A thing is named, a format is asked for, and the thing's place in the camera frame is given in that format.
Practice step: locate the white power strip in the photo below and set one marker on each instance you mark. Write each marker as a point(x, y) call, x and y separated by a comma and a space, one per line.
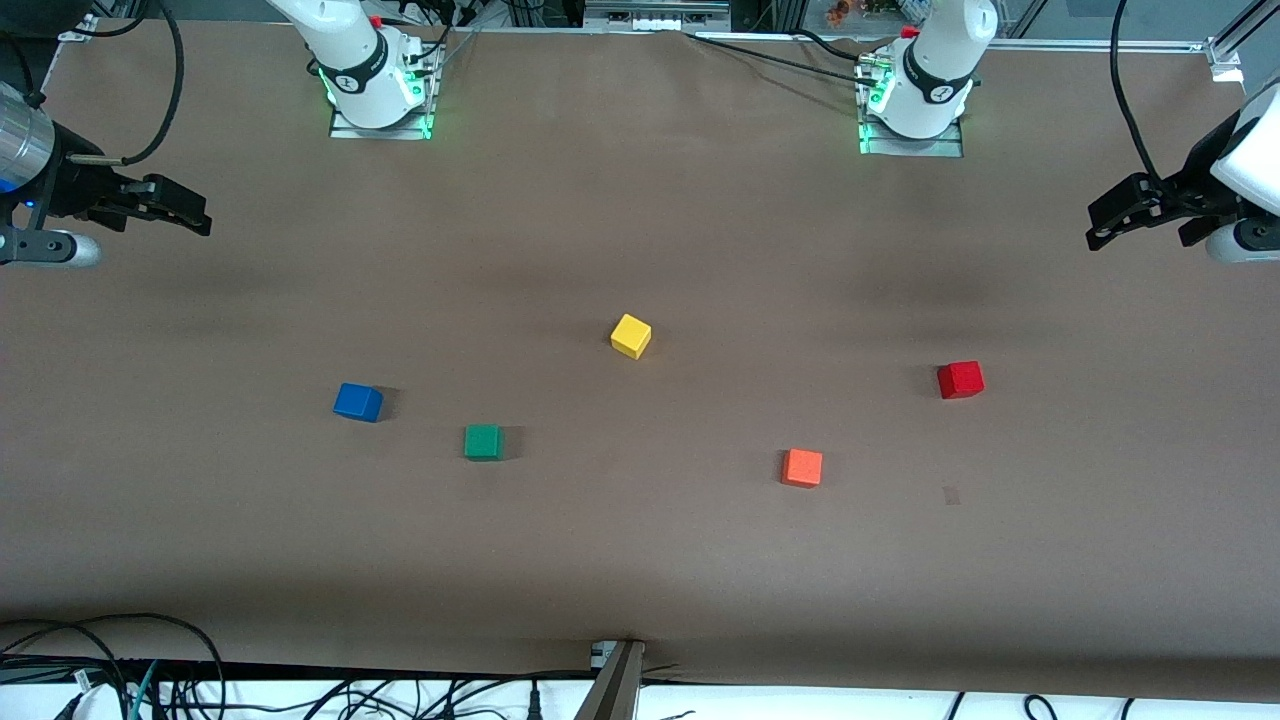
point(655, 15)

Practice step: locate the blue wooden block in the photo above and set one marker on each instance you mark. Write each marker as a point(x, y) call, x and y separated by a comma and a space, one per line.
point(357, 401)

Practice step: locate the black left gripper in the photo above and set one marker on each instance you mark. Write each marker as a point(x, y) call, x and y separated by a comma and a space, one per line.
point(1197, 186)

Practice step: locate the yellow wooden block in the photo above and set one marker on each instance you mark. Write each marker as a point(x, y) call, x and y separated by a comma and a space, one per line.
point(630, 335)

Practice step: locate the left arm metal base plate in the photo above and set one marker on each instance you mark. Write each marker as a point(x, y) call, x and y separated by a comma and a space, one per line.
point(910, 147)

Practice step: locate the aluminium camera post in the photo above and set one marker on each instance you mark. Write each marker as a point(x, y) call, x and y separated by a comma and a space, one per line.
point(612, 685)

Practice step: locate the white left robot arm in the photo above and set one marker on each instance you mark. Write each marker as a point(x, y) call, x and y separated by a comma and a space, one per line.
point(930, 90)

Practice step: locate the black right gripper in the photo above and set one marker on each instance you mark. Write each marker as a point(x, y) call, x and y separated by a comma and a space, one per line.
point(72, 187)

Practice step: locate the green wooden block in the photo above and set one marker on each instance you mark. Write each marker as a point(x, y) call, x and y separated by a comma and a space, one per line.
point(483, 441)

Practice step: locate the metal table corner bracket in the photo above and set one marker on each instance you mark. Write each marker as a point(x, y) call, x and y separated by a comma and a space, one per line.
point(80, 28)
point(1225, 58)

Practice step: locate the red wooden block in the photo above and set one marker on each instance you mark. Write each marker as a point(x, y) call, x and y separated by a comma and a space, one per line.
point(961, 380)

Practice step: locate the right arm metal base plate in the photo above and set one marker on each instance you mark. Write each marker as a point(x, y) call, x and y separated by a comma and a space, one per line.
point(345, 132)

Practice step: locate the orange wooden block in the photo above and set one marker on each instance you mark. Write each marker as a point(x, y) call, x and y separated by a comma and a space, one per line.
point(802, 467)

